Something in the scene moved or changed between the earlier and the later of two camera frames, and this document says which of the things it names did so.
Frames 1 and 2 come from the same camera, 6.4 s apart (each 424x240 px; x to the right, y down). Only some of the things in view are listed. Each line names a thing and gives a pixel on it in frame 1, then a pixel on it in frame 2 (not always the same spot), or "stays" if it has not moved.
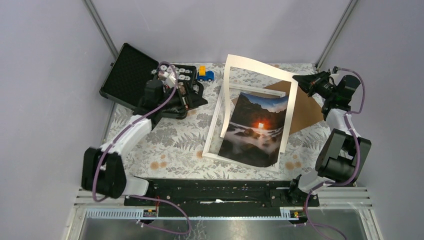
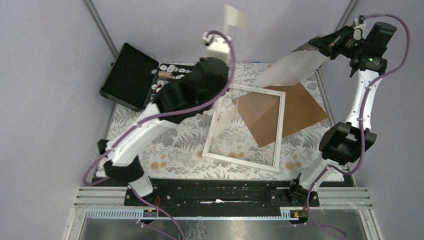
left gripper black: (192, 100) → (202, 59)
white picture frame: (216, 126) stays
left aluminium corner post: (101, 28) stays
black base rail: (220, 198) stays
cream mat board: (241, 63) → (235, 39)
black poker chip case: (131, 69) stays
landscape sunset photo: (256, 130) → (294, 67)
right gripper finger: (306, 79) → (325, 41)
